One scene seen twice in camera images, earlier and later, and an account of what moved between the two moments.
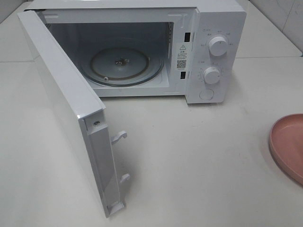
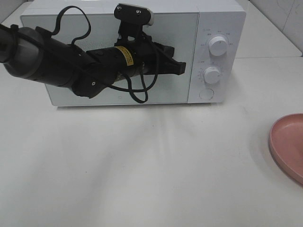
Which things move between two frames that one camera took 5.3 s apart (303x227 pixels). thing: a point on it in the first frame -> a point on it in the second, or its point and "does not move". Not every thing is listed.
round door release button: x=206 y=94 does not move
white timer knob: x=211 y=75 does not move
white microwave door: x=81 y=114 -> x=180 y=31
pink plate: x=286 y=144 does not move
